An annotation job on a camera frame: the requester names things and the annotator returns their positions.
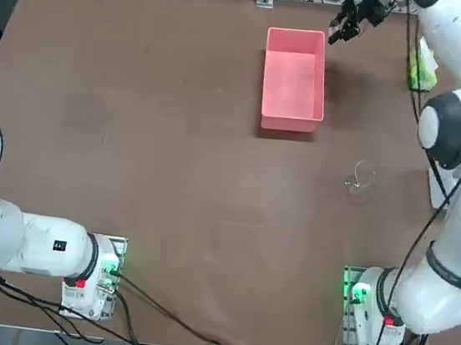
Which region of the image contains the long dark base cable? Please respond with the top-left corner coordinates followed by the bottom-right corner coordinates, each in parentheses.
top-left (108, 271), bottom-right (231, 345)

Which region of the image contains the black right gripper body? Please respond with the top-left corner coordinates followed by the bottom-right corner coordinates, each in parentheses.
top-left (349, 0), bottom-right (391, 29)

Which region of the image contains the large glass beaker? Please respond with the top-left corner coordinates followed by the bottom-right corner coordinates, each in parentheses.
top-left (339, 157), bottom-right (380, 208)

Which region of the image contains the pink plastic bin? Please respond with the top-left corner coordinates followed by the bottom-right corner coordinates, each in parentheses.
top-left (256, 24), bottom-right (336, 137)

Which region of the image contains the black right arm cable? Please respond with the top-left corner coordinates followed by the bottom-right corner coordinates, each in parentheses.
top-left (370, 0), bottom-right (461, 294)

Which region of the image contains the green tissue pack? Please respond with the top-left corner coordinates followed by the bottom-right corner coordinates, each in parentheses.
top-left (404, 45), bottom-right (443, 95)

